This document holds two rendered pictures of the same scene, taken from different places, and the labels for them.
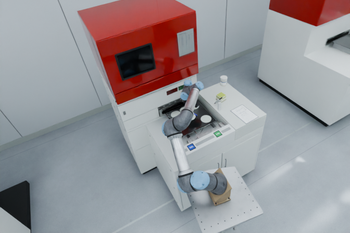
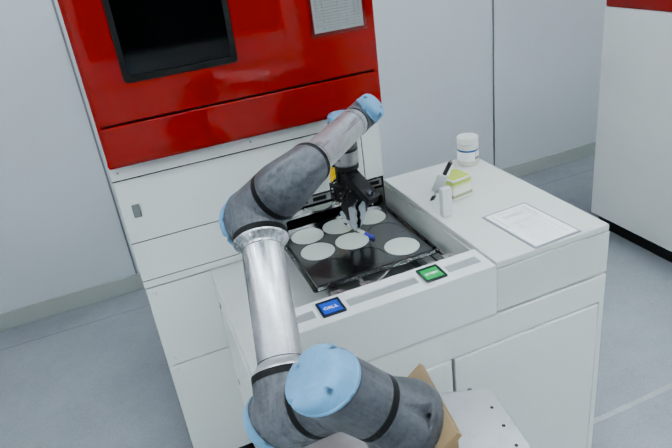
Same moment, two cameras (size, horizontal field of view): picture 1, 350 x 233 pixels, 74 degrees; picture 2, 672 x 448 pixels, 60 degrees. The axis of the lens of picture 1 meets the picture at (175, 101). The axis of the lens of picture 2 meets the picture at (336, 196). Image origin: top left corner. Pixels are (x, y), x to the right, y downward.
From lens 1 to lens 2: 0.79 m
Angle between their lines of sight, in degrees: 17
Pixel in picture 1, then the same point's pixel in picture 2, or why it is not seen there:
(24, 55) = not seen: outside the picture
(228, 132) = (469, 271)
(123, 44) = not seen: outside the picture
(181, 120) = (279, 171)
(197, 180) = (308, 377)
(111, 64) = (87, 18)
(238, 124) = (508, 248)
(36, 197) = not seen: outside the picture
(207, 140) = (392, 291)
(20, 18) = not seen: outside the picture
